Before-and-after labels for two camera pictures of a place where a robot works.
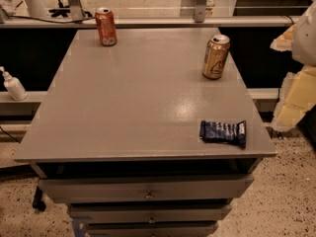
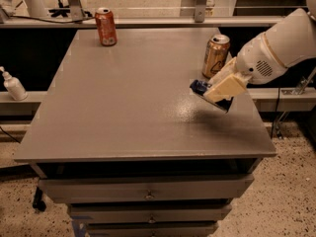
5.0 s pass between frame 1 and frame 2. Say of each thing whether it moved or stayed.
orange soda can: stayed
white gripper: moved
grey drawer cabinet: stayed
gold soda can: stayed
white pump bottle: stayed
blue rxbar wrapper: moved
